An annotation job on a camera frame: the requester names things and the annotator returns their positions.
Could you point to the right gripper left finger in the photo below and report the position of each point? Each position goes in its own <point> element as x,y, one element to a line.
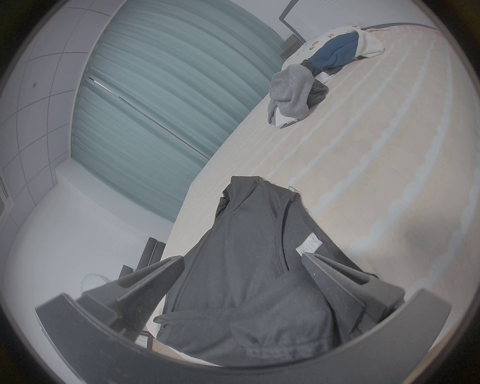
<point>138,292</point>

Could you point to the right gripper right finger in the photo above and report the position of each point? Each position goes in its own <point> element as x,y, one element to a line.
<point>360,296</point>

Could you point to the black T-shirt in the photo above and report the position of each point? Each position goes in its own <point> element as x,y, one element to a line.
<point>255,281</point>

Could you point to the pile of clothes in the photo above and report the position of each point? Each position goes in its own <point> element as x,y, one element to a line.
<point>292,90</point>

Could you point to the blue-green curtain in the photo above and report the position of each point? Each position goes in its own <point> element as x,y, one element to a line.
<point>131,157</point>
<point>187,67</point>

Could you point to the ceiling air conditioner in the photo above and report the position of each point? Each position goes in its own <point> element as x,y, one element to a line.
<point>5,204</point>

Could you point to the white printed pillow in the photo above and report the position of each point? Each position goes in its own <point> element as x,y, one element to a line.
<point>307,47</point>

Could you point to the grey bedside table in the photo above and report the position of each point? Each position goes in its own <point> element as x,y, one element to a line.
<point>289,45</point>

